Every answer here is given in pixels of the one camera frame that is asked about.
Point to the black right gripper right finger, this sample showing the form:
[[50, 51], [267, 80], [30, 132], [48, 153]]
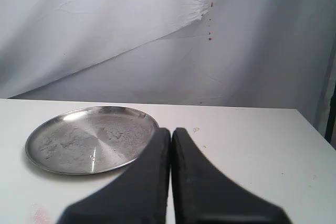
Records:
[[203, 194]]

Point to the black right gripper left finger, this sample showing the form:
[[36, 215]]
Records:
[[138, 195]]

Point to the round steel plate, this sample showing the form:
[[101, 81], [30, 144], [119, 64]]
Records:
[[90, 140]]

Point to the white backdrop cloth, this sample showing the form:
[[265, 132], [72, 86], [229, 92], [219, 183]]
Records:
[[264, 53]]

